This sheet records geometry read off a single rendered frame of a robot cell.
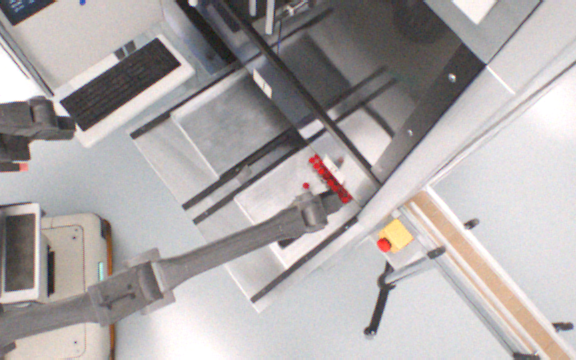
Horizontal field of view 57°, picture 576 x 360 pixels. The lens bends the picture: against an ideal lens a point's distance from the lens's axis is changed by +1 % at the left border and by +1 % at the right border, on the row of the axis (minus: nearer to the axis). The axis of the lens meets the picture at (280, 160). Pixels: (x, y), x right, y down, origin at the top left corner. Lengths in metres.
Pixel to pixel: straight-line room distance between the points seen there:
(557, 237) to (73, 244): 2.21
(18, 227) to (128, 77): 0.63
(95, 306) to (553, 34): 0.82
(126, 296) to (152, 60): 1.06
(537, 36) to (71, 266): 1.92
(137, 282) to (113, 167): 1.65
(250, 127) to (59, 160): 1.28
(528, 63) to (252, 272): 1.04
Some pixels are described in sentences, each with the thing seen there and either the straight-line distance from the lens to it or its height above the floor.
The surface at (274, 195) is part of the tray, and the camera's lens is 1.61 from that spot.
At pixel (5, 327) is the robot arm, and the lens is 1.20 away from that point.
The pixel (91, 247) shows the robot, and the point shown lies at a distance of 2.28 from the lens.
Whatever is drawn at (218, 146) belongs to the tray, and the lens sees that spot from 1.66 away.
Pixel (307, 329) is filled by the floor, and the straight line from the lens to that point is 2.45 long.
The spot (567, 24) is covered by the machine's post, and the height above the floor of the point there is 1.95.
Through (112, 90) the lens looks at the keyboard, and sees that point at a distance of 1.85.
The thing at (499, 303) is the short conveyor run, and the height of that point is 0.97.
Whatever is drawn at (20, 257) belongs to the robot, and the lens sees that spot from 1.52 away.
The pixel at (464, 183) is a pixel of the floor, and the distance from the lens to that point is 2.77.
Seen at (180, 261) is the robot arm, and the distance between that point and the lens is 1.04.
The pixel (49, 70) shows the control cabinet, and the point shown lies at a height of 0.92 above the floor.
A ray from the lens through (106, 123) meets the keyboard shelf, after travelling 1.83.
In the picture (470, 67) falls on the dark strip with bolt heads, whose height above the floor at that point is 1.77.
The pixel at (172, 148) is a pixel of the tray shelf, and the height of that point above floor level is 0.88.
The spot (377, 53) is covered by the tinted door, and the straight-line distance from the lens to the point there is 1.01.
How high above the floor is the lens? 2.43
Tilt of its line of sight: 70 degrees down
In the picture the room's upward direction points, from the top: 11 degrees clockwise
